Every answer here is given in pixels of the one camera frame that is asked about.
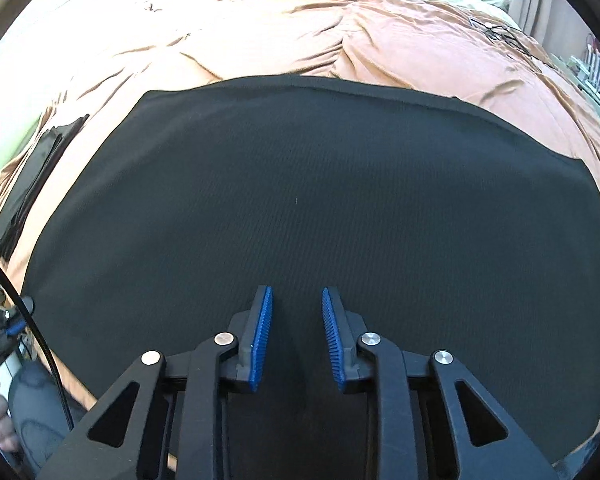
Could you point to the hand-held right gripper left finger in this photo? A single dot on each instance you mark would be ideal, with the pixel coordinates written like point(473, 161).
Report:
point(260, 340)

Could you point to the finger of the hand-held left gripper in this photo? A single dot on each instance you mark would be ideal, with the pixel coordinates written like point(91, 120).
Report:
point(20, 317)

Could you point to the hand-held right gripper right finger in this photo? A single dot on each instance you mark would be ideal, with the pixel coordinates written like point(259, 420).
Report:
point(332, 340)

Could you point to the black T-shirt with patterned shoulders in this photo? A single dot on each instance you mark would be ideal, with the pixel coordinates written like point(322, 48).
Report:
point(305, 185)

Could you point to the person's left hand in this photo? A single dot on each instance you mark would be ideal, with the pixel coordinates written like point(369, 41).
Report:
point(0, 420)

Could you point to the grey patterned pants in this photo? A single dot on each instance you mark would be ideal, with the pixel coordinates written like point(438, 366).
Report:
point(35, 410)

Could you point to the folded black garment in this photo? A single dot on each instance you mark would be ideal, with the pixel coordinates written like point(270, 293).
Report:
point(30, 180)

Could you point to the orange duvet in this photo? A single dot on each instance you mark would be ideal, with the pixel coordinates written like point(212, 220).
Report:
point(260, 25)

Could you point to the white nightstand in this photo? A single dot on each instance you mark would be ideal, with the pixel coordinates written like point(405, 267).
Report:
point(595, 105)

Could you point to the striped bag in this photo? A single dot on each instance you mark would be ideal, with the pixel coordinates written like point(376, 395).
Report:
point(596, 65)

